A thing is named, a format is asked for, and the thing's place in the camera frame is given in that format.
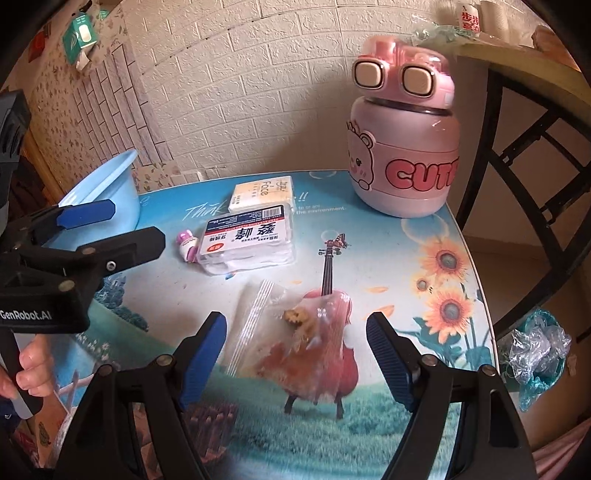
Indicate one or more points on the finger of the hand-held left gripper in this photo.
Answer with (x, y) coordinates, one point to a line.
(120, 249)
(87, 214)

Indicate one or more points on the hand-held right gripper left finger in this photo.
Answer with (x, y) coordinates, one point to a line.
(205, 360)

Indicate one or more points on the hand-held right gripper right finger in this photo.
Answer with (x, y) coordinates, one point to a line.
(388, 360)

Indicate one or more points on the light blue plastic basin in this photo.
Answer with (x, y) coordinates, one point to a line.
(115, 184)

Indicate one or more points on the clear zip bag with snack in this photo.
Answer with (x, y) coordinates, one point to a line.
(295, 341)

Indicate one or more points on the person's left hand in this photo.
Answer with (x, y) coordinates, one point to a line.
(37, 367)

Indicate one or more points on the small pink toy figure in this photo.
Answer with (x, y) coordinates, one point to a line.
(188, 247)

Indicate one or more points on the clear cotton pad pack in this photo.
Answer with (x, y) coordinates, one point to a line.
(249, 240)

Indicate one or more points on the trash bin with teal liner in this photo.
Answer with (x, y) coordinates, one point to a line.
(531, 397)

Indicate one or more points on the crumpled clear plastic bag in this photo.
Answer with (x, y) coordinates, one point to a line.
(535, 350)

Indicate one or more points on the yellow tissue pack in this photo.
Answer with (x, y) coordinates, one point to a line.
(258, 194)

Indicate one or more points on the green tissue pack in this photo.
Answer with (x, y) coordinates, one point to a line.
(78, 34)

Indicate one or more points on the white paper scrap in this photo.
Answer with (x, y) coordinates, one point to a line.
(572, 364)

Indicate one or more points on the pink printed blanket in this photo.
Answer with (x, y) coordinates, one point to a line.
(568, 452)

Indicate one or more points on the pink cartoon water bottle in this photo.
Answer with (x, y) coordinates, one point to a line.
(401, 138)

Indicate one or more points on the yellow folding table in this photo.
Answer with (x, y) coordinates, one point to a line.
(508, 57)

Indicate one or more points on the green printed plastic bag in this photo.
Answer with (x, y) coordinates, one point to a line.
(436, 33)

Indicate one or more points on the white bottle with red print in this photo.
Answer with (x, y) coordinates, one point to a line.
(467, 18)

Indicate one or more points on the bagged bread rolls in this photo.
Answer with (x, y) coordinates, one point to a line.
(551, 46)

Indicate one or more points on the stack of paper cups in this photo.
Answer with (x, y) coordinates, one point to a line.
(498, 21)

